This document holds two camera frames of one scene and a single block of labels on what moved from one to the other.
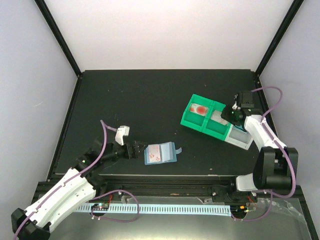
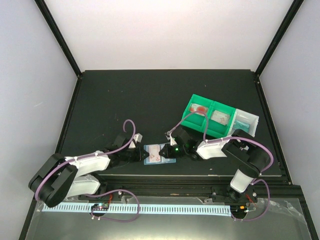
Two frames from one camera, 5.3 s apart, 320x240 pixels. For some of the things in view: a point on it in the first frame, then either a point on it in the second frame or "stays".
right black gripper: [224, 114] → [168, 154]
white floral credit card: [154, 153] stays
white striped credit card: [216, 116] stays
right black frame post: [278, 37] stays
